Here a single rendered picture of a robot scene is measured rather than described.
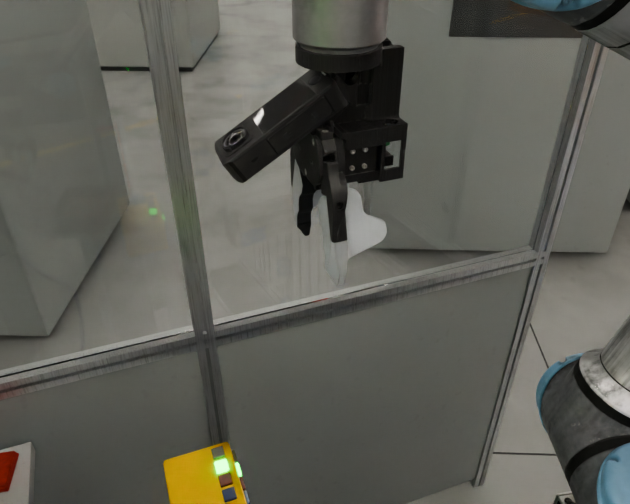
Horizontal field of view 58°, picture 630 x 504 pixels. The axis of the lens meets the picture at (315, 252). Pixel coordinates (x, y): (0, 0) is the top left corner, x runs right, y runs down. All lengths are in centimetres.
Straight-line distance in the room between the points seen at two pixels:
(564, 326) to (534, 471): 86
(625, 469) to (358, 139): 46
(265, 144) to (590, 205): 285
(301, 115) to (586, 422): 51
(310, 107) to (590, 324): 262
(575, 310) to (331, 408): 179
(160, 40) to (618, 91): 239
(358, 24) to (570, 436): 55
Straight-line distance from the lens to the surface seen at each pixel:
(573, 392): 78
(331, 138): 48
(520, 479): 228
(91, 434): 136
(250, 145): 46
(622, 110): 304
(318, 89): 47
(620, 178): 321
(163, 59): 93
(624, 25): 36
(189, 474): 90
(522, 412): 247
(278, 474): 164
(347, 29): 45
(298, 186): 56
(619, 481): 71
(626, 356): 75
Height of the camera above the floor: 180
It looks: 35 degrees down
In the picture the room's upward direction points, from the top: straight up
